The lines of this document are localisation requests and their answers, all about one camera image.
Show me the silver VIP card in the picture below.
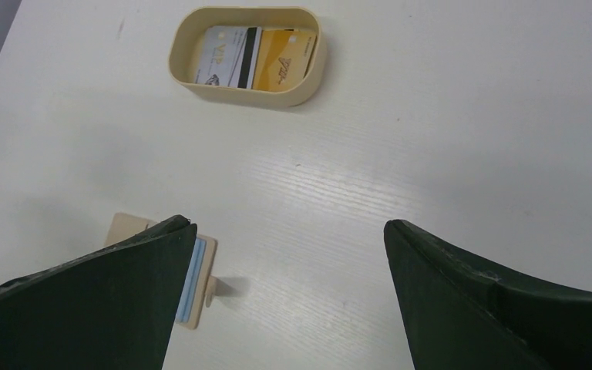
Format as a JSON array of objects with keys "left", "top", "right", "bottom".
[{"left": 194, "top": 25, "right": 248, "bottom": 87}]

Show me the white striped card in tray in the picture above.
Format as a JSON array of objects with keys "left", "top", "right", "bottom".
[{"left": 227, "top": 27, "right": 262, "bottom": 89}]

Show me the beige leather card holder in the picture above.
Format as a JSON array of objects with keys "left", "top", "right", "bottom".
[{"left": 105, "top": 212, "right": 219, "bottom": 330}]

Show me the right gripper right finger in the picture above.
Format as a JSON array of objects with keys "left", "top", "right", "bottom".
[{"left": 384, "top": 220, "right": 592, "bottom": 369}]

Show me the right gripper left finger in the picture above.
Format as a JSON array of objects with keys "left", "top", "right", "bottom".
[{"left": 0, "top": 215, "right": 197, "bottom": 369}]

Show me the gold VIP card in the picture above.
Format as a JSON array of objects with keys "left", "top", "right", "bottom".
[{"left": 252, "top": 29, "right": 317, "bottom": 93}]

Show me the oval wooden tray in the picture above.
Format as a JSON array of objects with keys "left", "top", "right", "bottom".
[{"left": 168, "top": 7, "right": 327, "bottom": 108}]

